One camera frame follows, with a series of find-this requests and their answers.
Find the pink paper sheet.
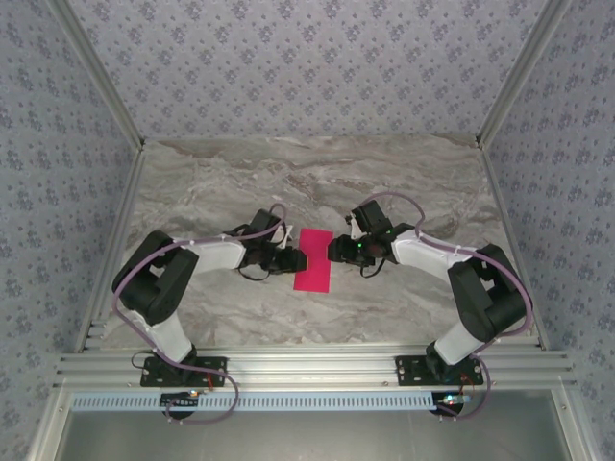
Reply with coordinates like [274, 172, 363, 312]
[292, 229, 335, 293]

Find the grey metal sheet panel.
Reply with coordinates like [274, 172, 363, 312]
[51, 409, 576, 461]

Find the small black electronics board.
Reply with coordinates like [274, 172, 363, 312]
[160, 390, 200, 411]
[430, 391, 475, 419]

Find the left wrist thin black cable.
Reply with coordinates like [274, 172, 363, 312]
[237, 264, 273, 283]

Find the wrist thin black cable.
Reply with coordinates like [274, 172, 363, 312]
[358, 256, 386, 279]
[237, 264, 273, 283]

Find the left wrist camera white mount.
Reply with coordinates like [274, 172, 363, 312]
[272, 224, 296, 250]

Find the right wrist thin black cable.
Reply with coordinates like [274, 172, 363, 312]
[358, 256, 386, 279]

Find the aluminium mounting rail beam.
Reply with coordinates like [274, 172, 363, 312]
[53, 349, 578, 390]

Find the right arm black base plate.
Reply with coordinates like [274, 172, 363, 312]
[393, 353, 484, 387]

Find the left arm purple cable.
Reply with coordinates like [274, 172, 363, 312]
[111, 203, 240, 425]

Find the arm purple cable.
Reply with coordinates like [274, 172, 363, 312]
[355, 191, 535, 423]
[111, 203, 240, 425]

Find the grey slotted cable duct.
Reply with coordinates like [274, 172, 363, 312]
[70, 390, 475, 413]

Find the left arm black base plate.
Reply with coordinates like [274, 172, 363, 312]
[139, 357, 229, 388]

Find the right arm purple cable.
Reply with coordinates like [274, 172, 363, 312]
[355, 191, 535, 423]

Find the aluminium frame post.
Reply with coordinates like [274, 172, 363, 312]
[474, 0, 574, 146]
[46, 0, 147, 151]

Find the short aluminium frame beam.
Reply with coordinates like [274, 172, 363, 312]
[27, 387, 74, 461]
[551, 386, 595, 461]

